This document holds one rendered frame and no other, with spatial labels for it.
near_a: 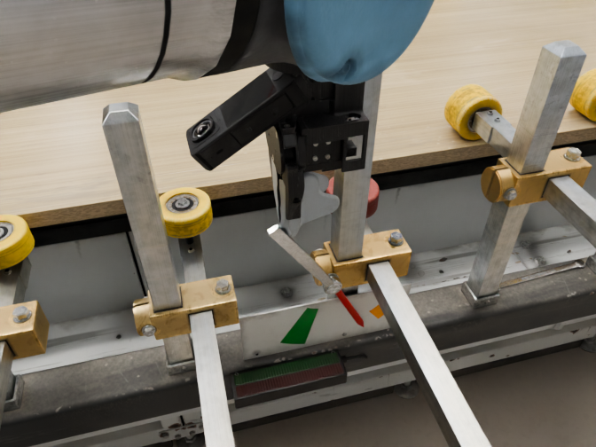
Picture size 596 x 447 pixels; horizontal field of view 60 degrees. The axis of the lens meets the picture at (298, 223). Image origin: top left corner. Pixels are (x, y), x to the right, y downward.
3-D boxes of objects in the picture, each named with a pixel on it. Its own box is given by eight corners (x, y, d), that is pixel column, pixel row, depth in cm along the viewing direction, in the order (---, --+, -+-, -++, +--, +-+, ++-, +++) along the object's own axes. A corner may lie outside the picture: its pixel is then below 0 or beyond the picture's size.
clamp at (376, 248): (407, 276, 75) (412, 251, 71) (318, 294, 72) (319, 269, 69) (392, 250, 79) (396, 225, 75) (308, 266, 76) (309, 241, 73)
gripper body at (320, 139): (365, 176, 48) (377, 52, 40) (276, 191, 47) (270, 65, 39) (340, 135, 54) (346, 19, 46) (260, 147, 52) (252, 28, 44)
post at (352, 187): (352, 337, 82) (386, 43, 51) (332, 341, 82) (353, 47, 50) (345, 320, 85) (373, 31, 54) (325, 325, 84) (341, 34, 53)
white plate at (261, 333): (403, 326, 83) (412, 285, 76) (244, 362, 78) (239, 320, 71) (402, 324, 83) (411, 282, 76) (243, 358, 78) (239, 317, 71)
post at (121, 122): (199, 387, 80) (137, 113, 49) (177, 392, 80) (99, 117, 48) (197, 368, 83) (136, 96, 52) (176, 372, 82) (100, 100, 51)
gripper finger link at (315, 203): (341, 245, 55) (345, 175, 49) (287, 255, 54) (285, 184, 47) (333, 226, 57) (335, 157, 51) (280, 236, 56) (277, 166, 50)
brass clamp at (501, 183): (582, 197, 73) (596, 168, 69) (497, 213, 70) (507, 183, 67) (555, 173, 77) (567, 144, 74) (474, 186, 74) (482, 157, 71)
